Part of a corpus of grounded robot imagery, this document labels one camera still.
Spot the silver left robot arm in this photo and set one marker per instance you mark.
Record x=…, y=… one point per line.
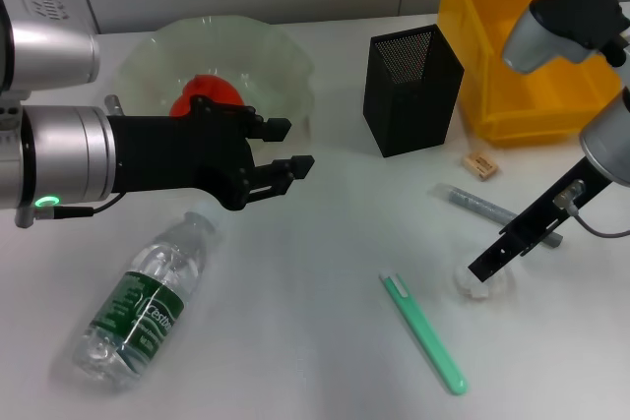
x=59, y=154

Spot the small beige eraser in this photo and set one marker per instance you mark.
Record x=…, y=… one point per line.
x=480, y=165

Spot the grey marker pen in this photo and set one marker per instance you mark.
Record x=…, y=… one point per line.
x=472, y=202

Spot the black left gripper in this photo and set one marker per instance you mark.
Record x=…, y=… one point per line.
x=172, y=154

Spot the yellow plastic bin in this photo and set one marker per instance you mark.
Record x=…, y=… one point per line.
x=472, y=46

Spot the clear green-label water bottle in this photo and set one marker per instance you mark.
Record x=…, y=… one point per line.
x=143, y=302

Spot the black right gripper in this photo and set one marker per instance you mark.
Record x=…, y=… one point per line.
x=546, y=218

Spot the green pen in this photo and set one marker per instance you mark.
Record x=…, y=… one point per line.
x=423, y=331

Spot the green glass fruit bowl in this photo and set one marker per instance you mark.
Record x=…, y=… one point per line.
x=275, y=66

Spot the black mesh pen holder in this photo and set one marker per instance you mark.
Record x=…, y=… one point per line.
x=408, y=115

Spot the white paper ball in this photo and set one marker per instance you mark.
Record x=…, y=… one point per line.
x=480, y=289

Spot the red toy pomegranate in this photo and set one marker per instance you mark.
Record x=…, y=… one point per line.
x=211, y=90

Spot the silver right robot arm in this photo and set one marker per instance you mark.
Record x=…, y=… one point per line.
x=566, y=17

